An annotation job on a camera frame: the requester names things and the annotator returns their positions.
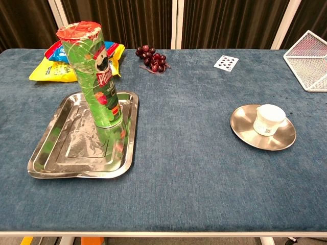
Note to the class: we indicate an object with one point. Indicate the green Pringles can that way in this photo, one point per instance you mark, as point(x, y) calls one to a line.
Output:
point(97, 89)

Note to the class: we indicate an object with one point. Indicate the small white jar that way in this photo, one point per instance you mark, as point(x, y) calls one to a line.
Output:
point(269, 120)

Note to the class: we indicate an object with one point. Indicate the blue tablecloth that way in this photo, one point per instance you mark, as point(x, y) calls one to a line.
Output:
point(189, 166)

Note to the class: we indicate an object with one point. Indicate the dark red grape bunch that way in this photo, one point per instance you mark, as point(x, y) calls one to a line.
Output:
point(153, 60)

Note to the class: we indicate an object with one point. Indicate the round stainless steel plate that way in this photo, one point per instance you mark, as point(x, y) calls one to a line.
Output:
point(242, 125)

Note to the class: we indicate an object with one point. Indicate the hearts playing card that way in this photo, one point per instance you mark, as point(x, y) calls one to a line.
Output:
point(226, 63)

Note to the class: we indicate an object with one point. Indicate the rectangular stainless steel tray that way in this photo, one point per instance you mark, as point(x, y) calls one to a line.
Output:
point(76, 153)

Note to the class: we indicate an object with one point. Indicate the dark brown curtain panel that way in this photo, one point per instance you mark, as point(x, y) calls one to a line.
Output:
point(23, 23)
point(122, 20)
point(230, 23)
point(314, 18)

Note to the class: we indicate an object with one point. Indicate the yellow snack bag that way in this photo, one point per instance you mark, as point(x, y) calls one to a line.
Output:
point(51, 72)

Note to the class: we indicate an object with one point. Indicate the blue and red snack bag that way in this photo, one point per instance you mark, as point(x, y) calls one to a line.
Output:
point(55, 53)

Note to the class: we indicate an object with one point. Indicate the orange box under table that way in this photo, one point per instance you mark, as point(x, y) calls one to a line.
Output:
point(92, 241)

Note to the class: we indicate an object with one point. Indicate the white partition post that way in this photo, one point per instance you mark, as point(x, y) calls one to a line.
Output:
point(177, 23)
point(286, 23)
point(57, 15)

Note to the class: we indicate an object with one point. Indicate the white table frame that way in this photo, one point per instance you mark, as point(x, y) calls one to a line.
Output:
point(163, 234)

